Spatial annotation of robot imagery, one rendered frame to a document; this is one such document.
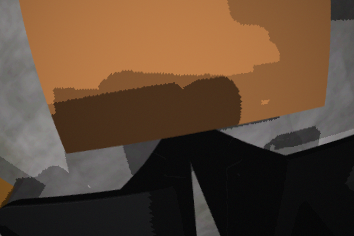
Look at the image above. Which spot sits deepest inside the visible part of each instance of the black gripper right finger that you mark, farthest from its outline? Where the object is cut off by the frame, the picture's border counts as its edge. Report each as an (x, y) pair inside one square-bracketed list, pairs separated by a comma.
[(255, 192)]

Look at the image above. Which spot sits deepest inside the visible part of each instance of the orange long rectangular bar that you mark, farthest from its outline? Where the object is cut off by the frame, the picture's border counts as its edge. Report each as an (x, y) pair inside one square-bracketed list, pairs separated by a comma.
[(6, 190)]

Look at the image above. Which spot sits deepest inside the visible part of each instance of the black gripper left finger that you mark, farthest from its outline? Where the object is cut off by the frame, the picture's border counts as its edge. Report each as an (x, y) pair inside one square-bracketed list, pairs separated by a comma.
[(157, 201)]

